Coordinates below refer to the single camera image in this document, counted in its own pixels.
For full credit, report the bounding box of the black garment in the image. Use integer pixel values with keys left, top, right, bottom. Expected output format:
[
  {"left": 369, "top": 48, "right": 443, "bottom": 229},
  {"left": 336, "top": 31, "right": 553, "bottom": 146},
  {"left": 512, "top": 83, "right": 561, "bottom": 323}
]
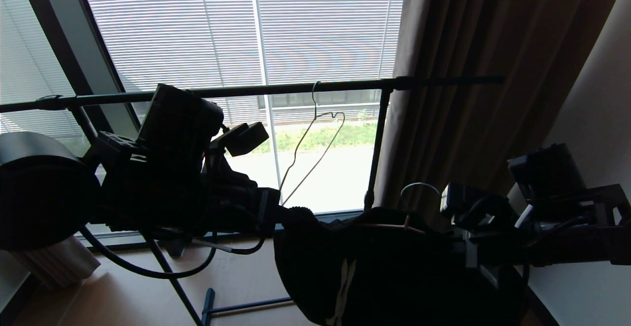
[{"left": 274, "top": 207, "right": 530, "bottom": 326}]

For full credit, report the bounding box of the black clothes rack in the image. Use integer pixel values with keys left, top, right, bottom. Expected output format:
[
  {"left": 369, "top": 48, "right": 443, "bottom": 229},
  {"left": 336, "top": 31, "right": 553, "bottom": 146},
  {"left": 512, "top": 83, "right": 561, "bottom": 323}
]
[{"left": 0, "top": 74, "right": 504, "bottom": 326}]

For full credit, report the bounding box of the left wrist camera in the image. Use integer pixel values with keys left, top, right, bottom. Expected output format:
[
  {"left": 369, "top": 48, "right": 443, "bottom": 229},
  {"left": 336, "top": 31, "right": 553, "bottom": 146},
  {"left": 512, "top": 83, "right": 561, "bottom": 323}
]
[{"left": 211, "top": 121, "right": 270, "bottom": 158}]

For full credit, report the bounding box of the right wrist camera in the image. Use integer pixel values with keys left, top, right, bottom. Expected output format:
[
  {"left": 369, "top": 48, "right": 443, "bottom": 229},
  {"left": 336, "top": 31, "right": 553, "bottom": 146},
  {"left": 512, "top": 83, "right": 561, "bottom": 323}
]
[{"left": 440, "top": 183, "right": 516, "bottom": 228}]

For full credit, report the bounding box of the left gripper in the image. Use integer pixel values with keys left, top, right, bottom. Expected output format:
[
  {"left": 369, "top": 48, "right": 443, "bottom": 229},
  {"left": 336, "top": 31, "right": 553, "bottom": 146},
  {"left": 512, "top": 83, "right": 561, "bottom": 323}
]
[{"left": 201, "top": 164, "right": 281, "bottom": 234}]

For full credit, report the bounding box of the brown curtain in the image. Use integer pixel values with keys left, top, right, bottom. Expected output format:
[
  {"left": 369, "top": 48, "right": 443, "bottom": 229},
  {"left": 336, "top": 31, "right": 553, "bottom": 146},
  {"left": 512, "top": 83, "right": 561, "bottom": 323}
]
[
  {"left": 10, "top": 235, "right": 102, "bottom": 290},
  {"left": 374, "top": 0, "right": 631, "bottom": 228}
]

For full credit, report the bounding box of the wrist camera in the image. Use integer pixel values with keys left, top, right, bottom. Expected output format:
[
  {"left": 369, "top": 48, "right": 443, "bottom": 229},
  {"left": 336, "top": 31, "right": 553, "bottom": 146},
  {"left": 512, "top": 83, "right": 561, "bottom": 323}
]
[
  {"left": 440, "top": 183, "right": 516, "bottom": 228},
  {"left": 211, "top": 121, "right": 270, "bottom": 158}
]

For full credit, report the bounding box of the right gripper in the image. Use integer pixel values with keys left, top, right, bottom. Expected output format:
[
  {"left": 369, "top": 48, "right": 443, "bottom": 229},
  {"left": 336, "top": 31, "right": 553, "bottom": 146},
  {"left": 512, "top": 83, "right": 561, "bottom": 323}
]
[{"left": 463, "top": 226, "right": 532, "bottom": 288}]

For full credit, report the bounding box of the window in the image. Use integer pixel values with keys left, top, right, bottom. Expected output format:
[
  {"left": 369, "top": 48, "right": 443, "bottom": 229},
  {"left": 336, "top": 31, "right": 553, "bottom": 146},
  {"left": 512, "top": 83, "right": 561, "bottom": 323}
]
[{"left": 0, "top": 0, "right": 410, "bottom": 250}]

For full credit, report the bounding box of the pink clothes hanger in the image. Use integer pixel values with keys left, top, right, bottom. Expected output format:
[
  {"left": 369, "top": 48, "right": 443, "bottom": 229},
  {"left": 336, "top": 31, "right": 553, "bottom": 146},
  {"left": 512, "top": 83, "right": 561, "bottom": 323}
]
[
  {"left": 279, "top": 80, "right": 346, "bottom": 207},
  {"left": 365, "top": 182, "right": 442, "bottom": 233}
]

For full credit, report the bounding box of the black cable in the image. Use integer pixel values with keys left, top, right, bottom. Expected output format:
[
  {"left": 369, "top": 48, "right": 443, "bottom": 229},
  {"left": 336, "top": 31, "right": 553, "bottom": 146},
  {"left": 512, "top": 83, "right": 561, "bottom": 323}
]
[{"left": 79, "top": 225, "right": 268, "bottom": 280}]

